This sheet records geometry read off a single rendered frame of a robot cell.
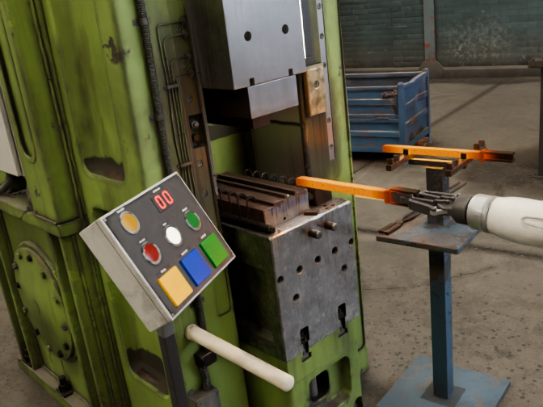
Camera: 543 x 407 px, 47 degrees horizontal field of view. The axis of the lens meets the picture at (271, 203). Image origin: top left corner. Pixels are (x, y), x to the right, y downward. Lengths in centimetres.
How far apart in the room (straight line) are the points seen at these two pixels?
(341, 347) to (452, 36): 774
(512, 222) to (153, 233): 82
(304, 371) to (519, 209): 101
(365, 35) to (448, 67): 145
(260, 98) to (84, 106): 60
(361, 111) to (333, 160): 334
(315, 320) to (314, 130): 67
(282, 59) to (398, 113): 366
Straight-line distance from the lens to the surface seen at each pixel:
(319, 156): 228
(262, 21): 187
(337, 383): 244
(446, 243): 215
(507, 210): 151
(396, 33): 1001
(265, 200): 199
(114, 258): 143
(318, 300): 212
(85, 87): 211
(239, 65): 181
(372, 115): 563
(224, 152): 241
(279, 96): 192
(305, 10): 215
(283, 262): 195
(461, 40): 963
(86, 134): 214
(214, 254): 161
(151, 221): 151
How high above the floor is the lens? 164
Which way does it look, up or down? 19 degrees down
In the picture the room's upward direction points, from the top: 7 degrees counter-clockwise
